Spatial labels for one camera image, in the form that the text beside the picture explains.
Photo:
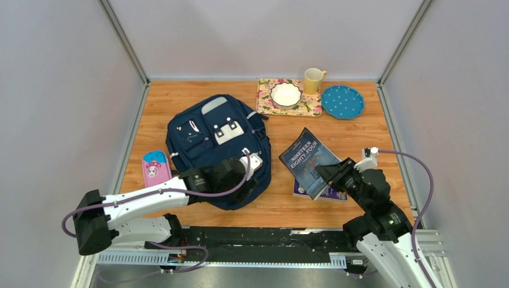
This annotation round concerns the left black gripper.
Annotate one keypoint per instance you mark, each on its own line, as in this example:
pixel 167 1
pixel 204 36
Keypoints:
pixel 241 194

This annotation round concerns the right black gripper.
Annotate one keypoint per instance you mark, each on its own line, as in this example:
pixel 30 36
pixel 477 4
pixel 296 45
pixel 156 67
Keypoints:
pixel 333 173

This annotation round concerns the purple illustrated book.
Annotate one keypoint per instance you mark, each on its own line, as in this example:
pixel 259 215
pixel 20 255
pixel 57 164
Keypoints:
pixel 328 194

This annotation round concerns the dark blue novel book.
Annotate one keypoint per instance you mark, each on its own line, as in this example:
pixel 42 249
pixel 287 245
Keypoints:
pixel 301 158

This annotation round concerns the navy blue school backpack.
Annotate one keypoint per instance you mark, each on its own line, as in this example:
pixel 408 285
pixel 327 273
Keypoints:
pixel 216 129

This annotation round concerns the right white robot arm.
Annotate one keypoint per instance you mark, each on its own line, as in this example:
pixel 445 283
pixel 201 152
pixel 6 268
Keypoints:
pixel 383 234

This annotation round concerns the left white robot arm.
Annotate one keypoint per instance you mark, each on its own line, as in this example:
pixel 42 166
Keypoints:
pixel 101 221

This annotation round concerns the pink cartoon pencil case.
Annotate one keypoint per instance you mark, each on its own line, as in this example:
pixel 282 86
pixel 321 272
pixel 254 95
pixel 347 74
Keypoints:
pixel 155 168

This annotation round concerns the floral placemat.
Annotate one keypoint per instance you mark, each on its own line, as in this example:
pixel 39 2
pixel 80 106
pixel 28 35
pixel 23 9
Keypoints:
pixel 309 104

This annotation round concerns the blue polka dot plate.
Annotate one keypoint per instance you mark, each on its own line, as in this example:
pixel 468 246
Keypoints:
pixel 342 102

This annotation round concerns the white scalloped bowl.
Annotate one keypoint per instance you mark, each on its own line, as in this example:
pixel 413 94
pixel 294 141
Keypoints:
pixel 285 96

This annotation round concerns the yellow mug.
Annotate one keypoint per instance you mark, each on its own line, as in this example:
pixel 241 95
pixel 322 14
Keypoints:
pixel 313 78

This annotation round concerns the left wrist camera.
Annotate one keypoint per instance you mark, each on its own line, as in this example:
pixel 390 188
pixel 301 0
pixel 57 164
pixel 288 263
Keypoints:
pixel 251 162

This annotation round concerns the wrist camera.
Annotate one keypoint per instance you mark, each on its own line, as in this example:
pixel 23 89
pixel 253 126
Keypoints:
pixel 251 162
pixel 369 160

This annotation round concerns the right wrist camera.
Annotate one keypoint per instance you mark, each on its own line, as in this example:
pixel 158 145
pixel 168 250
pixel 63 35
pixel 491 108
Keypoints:
pixel 369 160

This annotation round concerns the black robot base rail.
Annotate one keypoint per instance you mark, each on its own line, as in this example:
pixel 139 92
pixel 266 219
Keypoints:
pixel 266 246

